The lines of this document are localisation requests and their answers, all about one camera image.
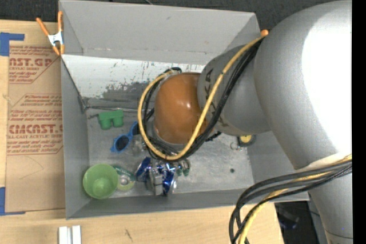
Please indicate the green double cylinder toy block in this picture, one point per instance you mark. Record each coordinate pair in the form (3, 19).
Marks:
(110, 119)

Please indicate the green plastic cup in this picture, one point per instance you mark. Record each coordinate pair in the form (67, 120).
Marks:
(100, 181)

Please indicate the grey metal bin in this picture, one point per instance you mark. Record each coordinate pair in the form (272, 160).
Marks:
(160, 28)

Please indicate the blue crumpled packet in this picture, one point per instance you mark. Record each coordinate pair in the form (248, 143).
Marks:
(169, 180)

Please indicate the yellow and black round object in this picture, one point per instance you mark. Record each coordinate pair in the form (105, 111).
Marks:
(246, 140)

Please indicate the clear glass object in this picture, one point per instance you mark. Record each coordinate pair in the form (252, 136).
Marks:
(138, 147)

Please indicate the blue sunglasses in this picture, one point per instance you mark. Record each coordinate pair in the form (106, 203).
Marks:
(121, 143)

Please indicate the brown cardboard board red print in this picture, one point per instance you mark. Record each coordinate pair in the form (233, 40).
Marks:
(34, 174)

